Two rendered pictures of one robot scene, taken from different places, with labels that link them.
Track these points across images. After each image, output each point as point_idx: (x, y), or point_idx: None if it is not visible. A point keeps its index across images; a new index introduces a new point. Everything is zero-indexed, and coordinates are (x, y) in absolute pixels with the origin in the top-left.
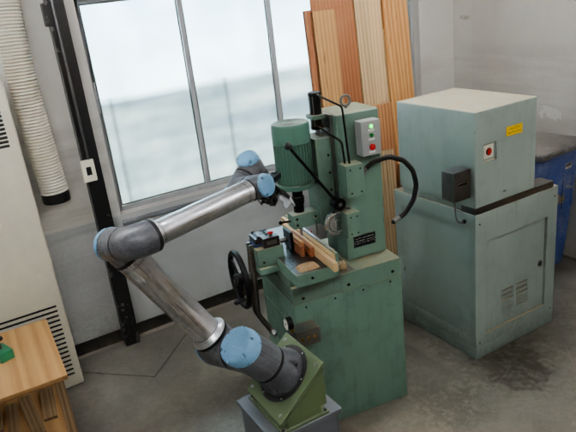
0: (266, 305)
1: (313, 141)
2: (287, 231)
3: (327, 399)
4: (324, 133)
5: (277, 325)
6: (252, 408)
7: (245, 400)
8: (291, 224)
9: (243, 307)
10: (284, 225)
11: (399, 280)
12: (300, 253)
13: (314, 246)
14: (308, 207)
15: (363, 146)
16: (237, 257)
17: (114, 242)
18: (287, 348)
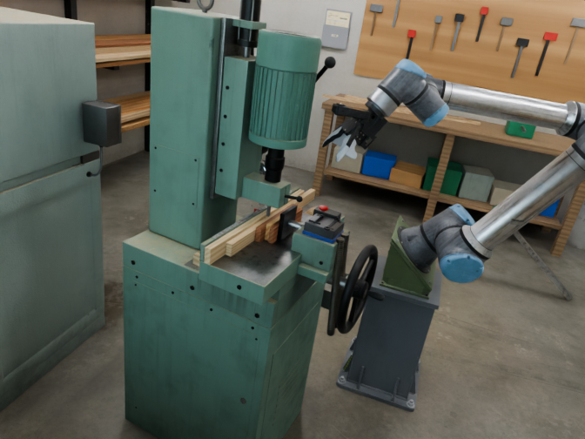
0: (265, 378)
1: None
2: (292, 208)
3: (377, 262)
4: (238, 53)
5: (286, 361)
6: (433, 293)
7: (432, 300)
8: (286, 198)
9: (359, 314)
10: (235, 243)
11: None
12: (299, 220)
13: (287, 205)
14: (252, 178)
15: None
16: (373, 246)
17: None
18: (409, 230)
